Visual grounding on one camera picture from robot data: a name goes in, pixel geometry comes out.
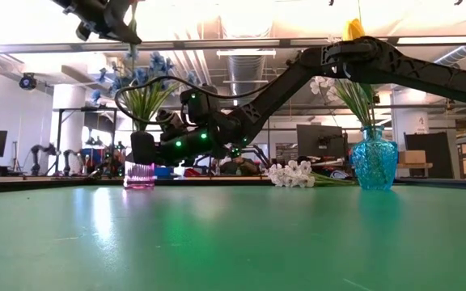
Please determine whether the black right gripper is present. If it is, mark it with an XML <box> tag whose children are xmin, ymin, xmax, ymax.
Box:
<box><xmin>129</xmin><ymin>112</ymin><xmax>251</xmax><ymax>167</ymax></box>

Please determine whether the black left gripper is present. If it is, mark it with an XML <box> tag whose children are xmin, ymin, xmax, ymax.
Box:
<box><xmin>53</xmin><ymin>0</ymin><xmax>143</xmax><ymax>46</ymax></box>

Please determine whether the white flower bunch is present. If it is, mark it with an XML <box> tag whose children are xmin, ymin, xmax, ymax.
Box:
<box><xmin>267</xmin><ymin>159</ymin><xmax>358</xmax><ymax>189</ymax></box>
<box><xmin>309</xmin><ymin>74</ymin><xmax>378</xmax><ymax>129</ymax></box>

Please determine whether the blue glass vase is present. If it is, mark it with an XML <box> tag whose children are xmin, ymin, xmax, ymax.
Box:
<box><xmin>349</xmin><ymin>125</ymin><xmax>400</xmax><ymax>192</ymax></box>

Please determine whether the gray overhead beam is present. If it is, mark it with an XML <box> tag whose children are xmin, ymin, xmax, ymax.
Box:
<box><xmin>0</xmin><ymin>36</ymin><xmax>466</xmax><ymax>56</ymax></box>

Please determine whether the person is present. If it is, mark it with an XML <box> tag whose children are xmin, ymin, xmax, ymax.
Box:
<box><xmin>219</xmin><ymin>155</ymin><xmax>261</xmax><ymax>177</ymax></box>

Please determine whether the white ceiling light bar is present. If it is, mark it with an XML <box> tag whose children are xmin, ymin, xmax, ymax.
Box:
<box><xmin>216</xmin><ymin>48</ymin><xmax>277</xmax><ymax>58</ymax></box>

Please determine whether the green table mat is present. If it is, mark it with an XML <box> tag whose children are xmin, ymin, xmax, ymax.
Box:
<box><xmin>0</xmin><ymin>183</ymin><xmax>466</xmax><ymax>291</ymax></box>

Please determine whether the large black monitor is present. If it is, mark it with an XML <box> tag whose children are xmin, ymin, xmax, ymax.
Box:
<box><xmin>296</xmin><ymin>124</ymin><xmax>350</xmax><ymax>158</ymax></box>

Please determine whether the cardboard box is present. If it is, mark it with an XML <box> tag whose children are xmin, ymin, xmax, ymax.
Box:
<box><xmin>398</xmin><ymin>150</ymin><xmax>427</xmax><ymax>165</ymax></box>

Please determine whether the black standing panel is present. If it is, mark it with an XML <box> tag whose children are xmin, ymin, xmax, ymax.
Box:
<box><xmin>403</xmin><ymin>131</ymin><xmax>456</xmax><ymax>179</ymax></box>

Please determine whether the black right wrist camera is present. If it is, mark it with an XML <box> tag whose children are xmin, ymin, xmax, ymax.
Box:
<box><xmin>155</xmin><ymin>83</ymin><xmax>222</xmax><ymax>141</ymax></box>

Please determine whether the black hanging cable reel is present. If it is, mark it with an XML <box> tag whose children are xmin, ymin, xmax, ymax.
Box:
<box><xmin>18</xmin><ymin>71</ymin><xmax>39</xmax><ymax>91</ymax></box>

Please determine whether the wide silver ceiling duct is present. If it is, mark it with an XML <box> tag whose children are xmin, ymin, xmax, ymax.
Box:
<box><xmin>227</xmin><ymin>54</ymin><xmax>267</xmax><ymax>98</ymax></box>

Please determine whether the black table frame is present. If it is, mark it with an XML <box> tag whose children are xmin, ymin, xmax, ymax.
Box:
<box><xmin>0</xmin><ymin>176</ymin><xmax>466</xmax><ymax>196</ymax></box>

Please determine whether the slim ribbed silver duct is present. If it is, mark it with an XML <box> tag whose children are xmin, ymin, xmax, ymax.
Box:
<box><xmin>434</xmin><ymin>44</ymin><xmax>466</xmax><ymax>68</ymax></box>

